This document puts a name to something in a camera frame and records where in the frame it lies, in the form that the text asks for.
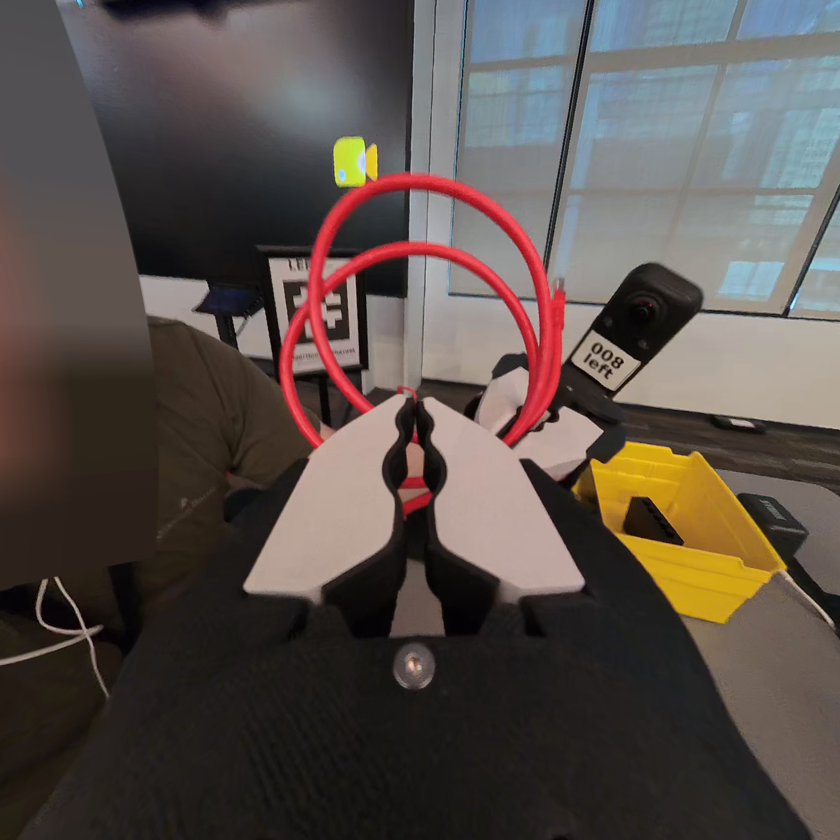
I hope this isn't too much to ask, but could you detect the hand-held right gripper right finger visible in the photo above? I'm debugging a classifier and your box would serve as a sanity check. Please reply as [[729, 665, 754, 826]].
[[419, 395, 587, 632]]

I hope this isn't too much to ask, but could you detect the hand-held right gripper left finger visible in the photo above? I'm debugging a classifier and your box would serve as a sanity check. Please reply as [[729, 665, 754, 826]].
[[243, 395, 416, 632]]

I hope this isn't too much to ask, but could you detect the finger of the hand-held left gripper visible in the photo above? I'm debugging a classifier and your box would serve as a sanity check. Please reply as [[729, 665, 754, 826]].
[[515, 407, 602, 484], [474, 366, 543, 435]]

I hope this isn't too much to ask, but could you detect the red ethernet cable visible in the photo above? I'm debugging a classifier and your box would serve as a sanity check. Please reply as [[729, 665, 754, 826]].
[[279, 172, 568, 519]]

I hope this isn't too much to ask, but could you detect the yellow plastic bin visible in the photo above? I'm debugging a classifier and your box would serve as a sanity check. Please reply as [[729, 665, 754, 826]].
[[572, 441, 788, 624]]

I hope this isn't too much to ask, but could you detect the large window with blind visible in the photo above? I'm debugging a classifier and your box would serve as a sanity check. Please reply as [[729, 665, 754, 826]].
[[449, 0, 840, 319]]

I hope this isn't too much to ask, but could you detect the black power adapter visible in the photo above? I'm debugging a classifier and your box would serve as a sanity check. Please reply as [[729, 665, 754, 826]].
[[736, 492, 809, 559]]

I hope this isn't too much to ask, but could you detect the small tablet on stand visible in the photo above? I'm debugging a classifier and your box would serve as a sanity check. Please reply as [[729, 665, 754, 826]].
[[192, 282, 265, 349]]

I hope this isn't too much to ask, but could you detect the framed marker sign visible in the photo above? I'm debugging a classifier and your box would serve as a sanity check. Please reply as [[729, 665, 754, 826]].
[[256, 245, 370, 427]]

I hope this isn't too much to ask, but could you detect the yellow green sticker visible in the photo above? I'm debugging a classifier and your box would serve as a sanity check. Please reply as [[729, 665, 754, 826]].
[[333, 136, 379, 189]]

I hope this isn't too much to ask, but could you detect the black flat panel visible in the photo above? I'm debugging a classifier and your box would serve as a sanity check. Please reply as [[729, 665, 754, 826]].
[[787, 551, 840, 611]]

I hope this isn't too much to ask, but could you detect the black speaker bar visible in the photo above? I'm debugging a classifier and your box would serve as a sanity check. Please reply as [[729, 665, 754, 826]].
[[101, 0, 231, 19]]

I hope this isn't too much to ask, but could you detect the black network switch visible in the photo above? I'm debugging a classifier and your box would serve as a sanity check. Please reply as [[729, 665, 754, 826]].
[[622, 497, 685, 546]]

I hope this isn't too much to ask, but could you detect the white adapter cable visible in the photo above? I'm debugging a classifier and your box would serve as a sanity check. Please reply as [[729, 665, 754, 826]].
[[781, 567, 840, 634]]

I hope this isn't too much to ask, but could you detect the black wall screen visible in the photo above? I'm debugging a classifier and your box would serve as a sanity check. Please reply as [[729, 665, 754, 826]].
[[59, 0, 414, 296]]

